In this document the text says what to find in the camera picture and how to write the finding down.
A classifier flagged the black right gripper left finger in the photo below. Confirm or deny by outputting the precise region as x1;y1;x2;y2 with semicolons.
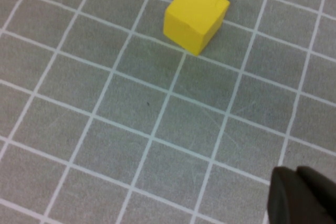
267;166;331;224

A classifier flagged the yellow foam cube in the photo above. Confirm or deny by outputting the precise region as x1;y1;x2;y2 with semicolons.
163;0;231;57

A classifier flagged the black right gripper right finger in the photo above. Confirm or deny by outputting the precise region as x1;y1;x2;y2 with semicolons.
298;166;336;224

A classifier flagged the grey white-grid tablecloth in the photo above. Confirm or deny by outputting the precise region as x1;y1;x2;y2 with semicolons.
0;0;336;224

